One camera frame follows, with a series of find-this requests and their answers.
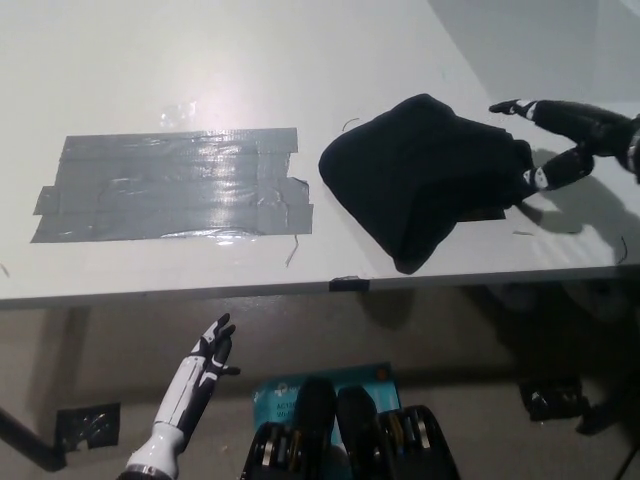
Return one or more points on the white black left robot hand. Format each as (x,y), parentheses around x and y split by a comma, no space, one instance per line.
(187,385)

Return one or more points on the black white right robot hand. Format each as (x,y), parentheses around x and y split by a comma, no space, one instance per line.
(585,125)

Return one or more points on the black t-shirt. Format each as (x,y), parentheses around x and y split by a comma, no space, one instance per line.
(415,185)

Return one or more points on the teal cardboard box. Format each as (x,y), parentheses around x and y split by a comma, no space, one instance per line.
(280,400)

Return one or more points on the white table leg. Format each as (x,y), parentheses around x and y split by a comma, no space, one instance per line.
(62,360)

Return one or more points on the black tape square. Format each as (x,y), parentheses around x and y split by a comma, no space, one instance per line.
(487,215)

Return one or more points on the black table foot bar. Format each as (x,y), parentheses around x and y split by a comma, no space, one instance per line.
(30,440)

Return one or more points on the small black tape strip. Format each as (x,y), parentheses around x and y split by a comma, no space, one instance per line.
(350,285)

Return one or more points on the grey duct tape patch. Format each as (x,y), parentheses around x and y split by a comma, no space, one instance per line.
(165,192)

